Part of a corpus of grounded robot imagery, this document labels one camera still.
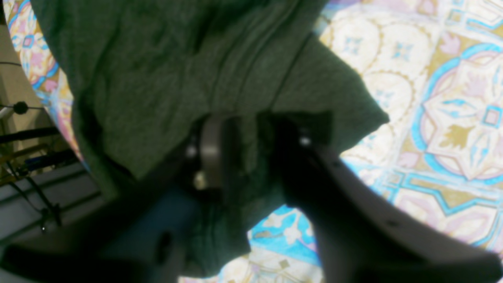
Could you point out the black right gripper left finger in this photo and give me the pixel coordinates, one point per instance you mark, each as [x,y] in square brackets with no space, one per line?
[141,237]

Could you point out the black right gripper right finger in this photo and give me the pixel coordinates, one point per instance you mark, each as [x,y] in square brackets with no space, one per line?
[361,237]

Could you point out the dark green long-sleeve shirt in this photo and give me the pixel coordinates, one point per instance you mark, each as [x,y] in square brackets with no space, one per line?
[143,72]

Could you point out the patterned colourful tablecloth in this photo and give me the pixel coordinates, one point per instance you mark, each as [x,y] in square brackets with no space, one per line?
[435,66]

